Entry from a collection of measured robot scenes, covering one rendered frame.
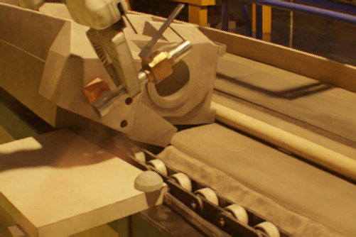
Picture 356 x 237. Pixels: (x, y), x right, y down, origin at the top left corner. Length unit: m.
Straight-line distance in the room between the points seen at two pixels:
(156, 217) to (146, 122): 0.28
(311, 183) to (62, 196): 0.42
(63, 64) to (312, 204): 0.45
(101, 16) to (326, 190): 0.46
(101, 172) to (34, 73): 0.32
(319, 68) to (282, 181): 0.69
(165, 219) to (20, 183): 0.22
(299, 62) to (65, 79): 0.90
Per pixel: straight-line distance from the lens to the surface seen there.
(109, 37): 0.77
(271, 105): 1.31
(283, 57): 1.66
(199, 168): 0.96
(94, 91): 0.86
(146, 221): 0.76
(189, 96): 1.10
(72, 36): 0.90
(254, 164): 0.98
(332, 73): 1.54
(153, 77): 0.85
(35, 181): 0.82
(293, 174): 0.95
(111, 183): 0.80
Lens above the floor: 1.15
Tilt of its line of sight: 19 degrees down
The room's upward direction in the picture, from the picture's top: 1 degrees clockwise
